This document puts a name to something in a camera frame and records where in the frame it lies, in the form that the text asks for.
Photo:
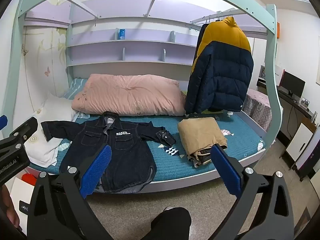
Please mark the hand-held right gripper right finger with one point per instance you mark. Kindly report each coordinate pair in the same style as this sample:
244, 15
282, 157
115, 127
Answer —
227, 172

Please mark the white pillow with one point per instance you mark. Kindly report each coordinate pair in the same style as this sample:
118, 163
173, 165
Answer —
55, 107

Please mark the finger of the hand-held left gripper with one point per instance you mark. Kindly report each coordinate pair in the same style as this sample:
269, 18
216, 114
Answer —
3, 122
25, 130

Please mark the pink patterned cloth cover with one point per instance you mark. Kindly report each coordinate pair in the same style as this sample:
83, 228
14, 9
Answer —
257, 105

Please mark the red object under bed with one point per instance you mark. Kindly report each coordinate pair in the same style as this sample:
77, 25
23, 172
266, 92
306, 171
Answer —
28, 179

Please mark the orange wall tag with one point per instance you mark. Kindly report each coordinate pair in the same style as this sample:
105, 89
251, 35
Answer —
278, 30

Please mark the folded beige clothes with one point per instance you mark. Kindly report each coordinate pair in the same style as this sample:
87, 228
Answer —
200, 135

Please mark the white cabinet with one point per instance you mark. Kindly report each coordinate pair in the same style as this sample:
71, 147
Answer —
300, 140

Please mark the person's right leg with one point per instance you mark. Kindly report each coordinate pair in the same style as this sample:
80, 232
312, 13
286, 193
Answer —
170, 225

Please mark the navy and yellow puffer jacket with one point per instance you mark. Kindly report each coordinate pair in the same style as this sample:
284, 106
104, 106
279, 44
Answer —
225, 75

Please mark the black computer monitor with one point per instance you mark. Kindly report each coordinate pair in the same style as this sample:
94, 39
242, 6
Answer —
292, 83

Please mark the small blue box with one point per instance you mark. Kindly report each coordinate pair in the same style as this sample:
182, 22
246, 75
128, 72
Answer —
121, 34

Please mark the lavender wall shelf unit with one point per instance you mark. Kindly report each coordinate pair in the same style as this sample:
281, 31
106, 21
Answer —
112, 63

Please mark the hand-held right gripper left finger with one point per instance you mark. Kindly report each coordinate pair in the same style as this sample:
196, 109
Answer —
96, 171

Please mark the small photo frame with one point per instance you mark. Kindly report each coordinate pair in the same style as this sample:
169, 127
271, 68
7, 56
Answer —
305, 102

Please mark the person's left hand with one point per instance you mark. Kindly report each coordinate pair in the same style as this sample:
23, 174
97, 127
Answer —
8, 207

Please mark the dark desk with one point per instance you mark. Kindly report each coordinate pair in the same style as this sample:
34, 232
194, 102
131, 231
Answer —
295, 103

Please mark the blue striped pillow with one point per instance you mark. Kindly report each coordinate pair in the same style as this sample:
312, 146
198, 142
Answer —
75, 88

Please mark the teal quilted bed sheet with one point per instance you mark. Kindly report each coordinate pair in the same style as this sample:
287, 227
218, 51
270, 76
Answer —
170, 165

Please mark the mint green loft bed frame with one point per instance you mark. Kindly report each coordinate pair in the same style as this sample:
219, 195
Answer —
271, 55

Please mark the white metal clothes rail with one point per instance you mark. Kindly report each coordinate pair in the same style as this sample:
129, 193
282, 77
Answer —
212, 15

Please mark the dark denim jacket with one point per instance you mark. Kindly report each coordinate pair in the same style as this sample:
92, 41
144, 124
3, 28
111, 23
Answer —
130, 160

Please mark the pink duvet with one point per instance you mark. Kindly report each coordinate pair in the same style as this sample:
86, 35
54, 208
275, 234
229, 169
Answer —
125, 95

